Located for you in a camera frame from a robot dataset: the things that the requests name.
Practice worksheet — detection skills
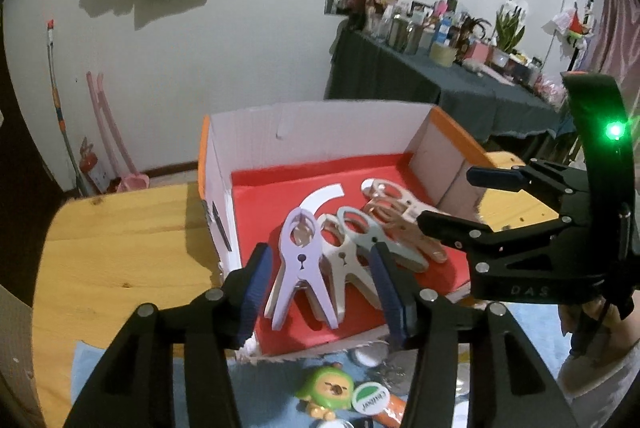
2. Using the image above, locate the grey plastic clamp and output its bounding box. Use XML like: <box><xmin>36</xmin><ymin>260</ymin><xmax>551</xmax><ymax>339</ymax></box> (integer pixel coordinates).
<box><xmin>336</xmin><ymin>206</ymin><xmax>428</xmax><ymax>273</ymax></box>

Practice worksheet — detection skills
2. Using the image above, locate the cream plastic clamp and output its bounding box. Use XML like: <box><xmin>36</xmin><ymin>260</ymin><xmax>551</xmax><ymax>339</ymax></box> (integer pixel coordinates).
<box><xmin>318</xmin><ymin>214</ymin><xmax>381</xmax><ymax>323</ymax></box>

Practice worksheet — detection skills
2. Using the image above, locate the lilac plastic clamp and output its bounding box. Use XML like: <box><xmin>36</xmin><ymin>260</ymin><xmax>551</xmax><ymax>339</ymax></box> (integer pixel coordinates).
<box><xmin>271</xmin><ymin>207</ymin><xmax>338</xmax><ymax>330</ymax></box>

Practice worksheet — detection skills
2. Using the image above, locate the white plastic clamp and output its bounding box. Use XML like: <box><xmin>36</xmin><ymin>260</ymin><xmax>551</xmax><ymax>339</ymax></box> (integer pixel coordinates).
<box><xmin>264</xmin><ymin>274</ymin><xmax>282</xmax><ymax>318</ymax></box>

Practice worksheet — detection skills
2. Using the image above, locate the beige pink plastic clamp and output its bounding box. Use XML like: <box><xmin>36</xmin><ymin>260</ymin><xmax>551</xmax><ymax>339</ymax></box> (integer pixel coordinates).
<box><xmin>360</xmin><ymin>178</ymin><xmax>444</xmax><ymax>222</ymax></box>

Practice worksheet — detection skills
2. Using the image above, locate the person right hand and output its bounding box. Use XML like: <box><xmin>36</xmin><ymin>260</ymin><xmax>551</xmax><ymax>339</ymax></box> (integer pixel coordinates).
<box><xmin>558</xmin><ymin>290</ymin><xmax>639</xmax><ymax>368</ymax></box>

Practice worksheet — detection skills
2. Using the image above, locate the dark cloth side table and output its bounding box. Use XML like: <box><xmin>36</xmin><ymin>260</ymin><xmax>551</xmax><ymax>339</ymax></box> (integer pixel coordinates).
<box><xmin>326</xmin><ymin>28</ymin><xmax>575</xmax><ymax>143</ymax></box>

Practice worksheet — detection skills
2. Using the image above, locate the potted green plant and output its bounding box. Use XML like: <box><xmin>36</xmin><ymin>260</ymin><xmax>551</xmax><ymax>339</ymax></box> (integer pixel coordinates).
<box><xmin>495</xmin><ymin>1</ymin><xmax>526</xmax><ymax>54</ymax></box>

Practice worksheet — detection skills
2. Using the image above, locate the orange tube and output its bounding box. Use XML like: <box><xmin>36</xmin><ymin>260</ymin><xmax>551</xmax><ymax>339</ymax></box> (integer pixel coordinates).
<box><xmin>373</xmin><ymin>394</ymin><xmax>406</xmax><ymax>428</ymax></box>

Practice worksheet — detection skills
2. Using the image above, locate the blue terry towel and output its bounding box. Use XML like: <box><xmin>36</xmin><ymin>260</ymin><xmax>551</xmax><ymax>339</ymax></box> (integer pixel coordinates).
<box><xmin>70</xmin><ymin>304</ymin><xmax>570</xmax><ymax>427</ymax></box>

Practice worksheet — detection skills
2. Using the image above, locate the green label white cap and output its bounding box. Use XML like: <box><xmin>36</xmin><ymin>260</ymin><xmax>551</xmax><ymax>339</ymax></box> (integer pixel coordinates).
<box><xmin>352</xmin><ymin>382</ymin><xmax>390</xmax><ymax>417</ymax></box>

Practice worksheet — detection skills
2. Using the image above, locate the green yellow bear toy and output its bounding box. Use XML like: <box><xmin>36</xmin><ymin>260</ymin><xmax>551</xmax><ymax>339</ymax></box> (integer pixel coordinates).
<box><xmin>295</xmin><ymin>362</ymin><xmax>355</xmax><ymax>420</ymax></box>

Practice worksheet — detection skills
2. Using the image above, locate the orange cardboard box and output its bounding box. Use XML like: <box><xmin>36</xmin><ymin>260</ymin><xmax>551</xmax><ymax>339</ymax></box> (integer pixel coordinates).
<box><xmin>196</xmin><ymin>100</ymin><xmax>501</xmax><ymax>361</ymax></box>

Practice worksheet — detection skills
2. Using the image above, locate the mop handle pole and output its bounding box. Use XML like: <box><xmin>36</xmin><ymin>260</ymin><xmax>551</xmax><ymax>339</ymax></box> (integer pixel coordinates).
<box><xmin>45</xmin><ymin>19</ymin><xmax>91</xmax><ymax>198</ymax></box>

